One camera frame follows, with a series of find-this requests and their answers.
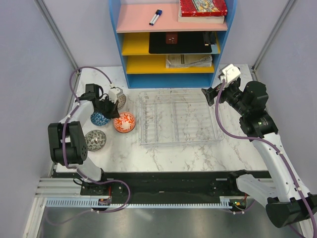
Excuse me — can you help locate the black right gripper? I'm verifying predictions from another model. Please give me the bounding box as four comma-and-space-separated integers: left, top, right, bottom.
202, 79, 250, 116

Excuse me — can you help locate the brown geometric patterned bowl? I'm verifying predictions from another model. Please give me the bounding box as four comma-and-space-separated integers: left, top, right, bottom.
117, 88, 126, 110

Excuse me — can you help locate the orange floral patterned bowl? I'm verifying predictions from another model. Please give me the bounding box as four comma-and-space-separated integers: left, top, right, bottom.
113, 112, 136, 133

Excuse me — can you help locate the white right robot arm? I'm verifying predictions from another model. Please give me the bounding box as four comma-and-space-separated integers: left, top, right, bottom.
202, 79, 317, 237

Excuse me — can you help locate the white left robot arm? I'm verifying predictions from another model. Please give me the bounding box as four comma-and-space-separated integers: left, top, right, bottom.
48, 84, 123, 195

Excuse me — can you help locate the blue triangle patterned bowl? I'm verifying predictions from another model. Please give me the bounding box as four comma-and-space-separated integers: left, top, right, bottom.
90, 112, 110, 126

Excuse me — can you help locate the grey mosaic patterned bowl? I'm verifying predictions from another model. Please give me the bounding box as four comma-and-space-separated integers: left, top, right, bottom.
85, 130, 106, 152

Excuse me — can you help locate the black device on shelf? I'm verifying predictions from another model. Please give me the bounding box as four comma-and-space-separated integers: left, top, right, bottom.
203, 31, 216, 46

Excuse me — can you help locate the folded newspaper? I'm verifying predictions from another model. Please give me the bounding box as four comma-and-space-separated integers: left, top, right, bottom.
165, 55, 212, 68

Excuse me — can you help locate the white thick book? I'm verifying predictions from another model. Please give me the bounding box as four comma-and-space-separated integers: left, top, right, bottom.
178, 11, 225, 24

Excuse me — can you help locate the blue and yellow shelf unit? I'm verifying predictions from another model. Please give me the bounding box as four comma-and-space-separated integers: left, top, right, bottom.
108, 0, 237, 89

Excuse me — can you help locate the blue capped marker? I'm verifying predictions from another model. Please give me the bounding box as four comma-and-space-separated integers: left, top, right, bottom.
152, 9, 162, 26

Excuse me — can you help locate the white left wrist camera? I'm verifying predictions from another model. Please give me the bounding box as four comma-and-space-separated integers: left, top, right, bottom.
108, 87, 124, 103

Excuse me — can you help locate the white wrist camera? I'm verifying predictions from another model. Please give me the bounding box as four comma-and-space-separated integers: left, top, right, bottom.
108, 87, 124, 103
218, 64, 241, 83

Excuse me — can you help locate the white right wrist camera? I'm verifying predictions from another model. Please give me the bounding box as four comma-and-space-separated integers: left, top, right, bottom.
218, 64, 241, 83

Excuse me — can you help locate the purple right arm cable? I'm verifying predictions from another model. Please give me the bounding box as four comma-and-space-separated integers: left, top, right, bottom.
214, 80, 317, 238

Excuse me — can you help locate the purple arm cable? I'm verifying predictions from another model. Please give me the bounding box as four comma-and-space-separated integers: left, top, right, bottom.
44, 66, 131, 226
214, 80, 317, 238

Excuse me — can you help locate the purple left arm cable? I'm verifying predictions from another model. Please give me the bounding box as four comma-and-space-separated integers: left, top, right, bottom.
44, 66, 131, 226

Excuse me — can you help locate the white wire dish rack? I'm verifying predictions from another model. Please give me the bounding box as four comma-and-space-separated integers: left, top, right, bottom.
137, 89, 224, 147

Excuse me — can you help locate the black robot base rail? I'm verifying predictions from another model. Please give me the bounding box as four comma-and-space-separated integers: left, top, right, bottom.
51, 170, 273, 215

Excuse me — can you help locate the light blue cable duct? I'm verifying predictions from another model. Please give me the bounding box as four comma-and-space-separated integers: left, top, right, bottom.
46, 197, 232, 209

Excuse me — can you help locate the aluminium frame post right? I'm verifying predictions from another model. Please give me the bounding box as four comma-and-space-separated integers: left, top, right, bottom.
252, 0, 298, 73

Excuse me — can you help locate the aluminium frame post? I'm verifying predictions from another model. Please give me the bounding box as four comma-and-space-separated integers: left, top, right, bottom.
33, 0, 82, 74
252, 0, 298, 73

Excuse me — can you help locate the aluminium frame post left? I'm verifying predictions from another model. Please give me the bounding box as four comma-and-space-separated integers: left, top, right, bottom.
33, 0, 82, 74

